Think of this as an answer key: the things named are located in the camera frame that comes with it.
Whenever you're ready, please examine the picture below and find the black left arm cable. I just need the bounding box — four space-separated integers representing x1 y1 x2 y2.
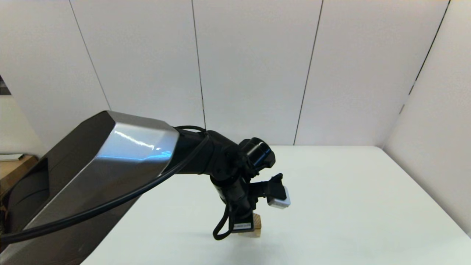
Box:
0 126 240 246

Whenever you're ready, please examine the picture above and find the brown cardboard box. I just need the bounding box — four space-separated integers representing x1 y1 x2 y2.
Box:
0 155 38 195

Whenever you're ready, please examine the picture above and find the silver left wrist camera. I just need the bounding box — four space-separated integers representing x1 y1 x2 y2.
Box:
268 186 291 210

